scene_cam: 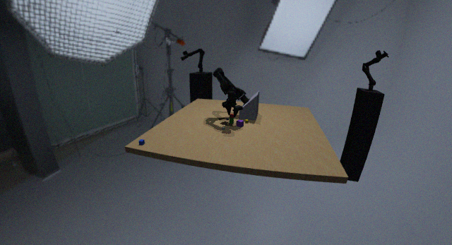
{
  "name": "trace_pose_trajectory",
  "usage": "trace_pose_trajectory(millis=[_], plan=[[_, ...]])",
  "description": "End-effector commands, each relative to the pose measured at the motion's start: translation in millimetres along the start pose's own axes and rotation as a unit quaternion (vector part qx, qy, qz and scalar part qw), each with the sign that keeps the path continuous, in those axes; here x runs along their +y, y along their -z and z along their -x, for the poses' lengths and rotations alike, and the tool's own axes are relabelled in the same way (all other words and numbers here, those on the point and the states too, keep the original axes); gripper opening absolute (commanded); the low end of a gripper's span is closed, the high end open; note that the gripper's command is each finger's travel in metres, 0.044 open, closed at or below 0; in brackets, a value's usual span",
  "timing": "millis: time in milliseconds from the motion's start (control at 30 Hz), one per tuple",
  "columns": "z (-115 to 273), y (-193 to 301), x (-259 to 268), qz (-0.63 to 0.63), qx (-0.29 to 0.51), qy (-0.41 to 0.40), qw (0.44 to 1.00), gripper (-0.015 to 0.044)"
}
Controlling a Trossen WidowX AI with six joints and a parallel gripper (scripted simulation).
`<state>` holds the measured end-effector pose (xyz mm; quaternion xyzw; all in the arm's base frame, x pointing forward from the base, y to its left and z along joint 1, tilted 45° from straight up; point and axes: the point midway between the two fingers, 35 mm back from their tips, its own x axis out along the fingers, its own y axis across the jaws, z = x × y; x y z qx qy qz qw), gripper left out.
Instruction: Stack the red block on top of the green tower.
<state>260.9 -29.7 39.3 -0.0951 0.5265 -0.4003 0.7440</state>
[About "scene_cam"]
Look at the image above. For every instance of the purple block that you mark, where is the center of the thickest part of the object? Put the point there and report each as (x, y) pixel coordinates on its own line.
(240, 123)

